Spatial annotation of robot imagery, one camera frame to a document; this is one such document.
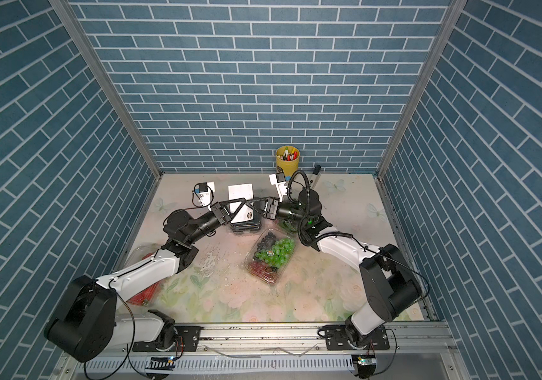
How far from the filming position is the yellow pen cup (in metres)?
1.11

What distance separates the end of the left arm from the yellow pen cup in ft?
1.39

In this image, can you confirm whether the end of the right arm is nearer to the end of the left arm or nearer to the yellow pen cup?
the end of the left arm

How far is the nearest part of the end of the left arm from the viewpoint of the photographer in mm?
669
